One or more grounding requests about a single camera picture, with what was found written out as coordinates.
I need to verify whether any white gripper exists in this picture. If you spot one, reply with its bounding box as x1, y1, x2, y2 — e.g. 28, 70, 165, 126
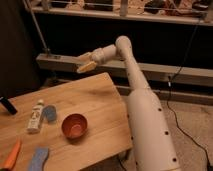
77, 48, 105, 73

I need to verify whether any blue sponge block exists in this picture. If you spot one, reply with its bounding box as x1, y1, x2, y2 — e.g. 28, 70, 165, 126
28, 147, 49, 171

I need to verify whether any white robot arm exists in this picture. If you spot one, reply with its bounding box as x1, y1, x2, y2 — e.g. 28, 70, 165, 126
77, 36, 181, 171

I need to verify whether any black power cable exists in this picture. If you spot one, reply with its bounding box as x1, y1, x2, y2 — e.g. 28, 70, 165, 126
165, 19, 213, 168

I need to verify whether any metal stand rod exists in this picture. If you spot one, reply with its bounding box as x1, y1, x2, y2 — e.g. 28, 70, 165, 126
25, 0, 51, 56

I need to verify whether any white glue bottle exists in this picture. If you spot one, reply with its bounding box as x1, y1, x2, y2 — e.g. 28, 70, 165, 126
27, 99, 44, 134

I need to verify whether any black remote control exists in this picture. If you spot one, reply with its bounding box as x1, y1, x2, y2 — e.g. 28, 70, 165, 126
0, 97, 17, 115

